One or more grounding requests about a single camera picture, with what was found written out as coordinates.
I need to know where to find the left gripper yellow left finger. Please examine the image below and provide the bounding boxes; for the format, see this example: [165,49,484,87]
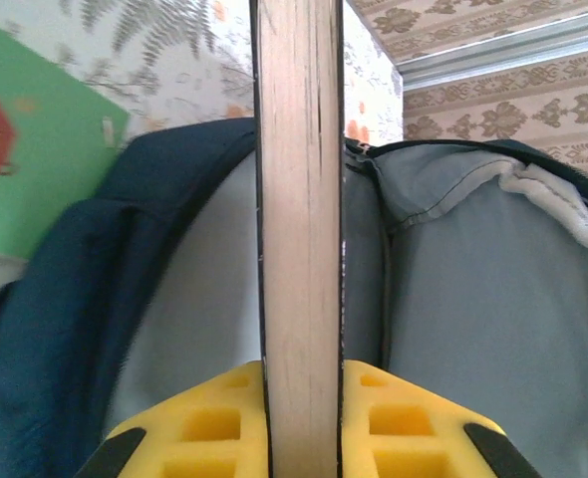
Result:
[77,360,270,478]

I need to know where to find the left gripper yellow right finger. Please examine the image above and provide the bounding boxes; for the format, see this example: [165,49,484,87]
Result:
[341,358,544,478]

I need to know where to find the navy blue student backpack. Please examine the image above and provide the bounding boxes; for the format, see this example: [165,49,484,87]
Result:
[0,117,588,478]

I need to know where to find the black paperback book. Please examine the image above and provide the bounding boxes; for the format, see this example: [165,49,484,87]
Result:
[248,0,348,478]

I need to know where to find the green notebook with house picture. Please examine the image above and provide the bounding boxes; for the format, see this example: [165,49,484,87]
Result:
[0,13,132,261]

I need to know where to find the aluminium right corner post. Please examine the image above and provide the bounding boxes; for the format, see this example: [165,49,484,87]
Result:
[397,10,588,95]

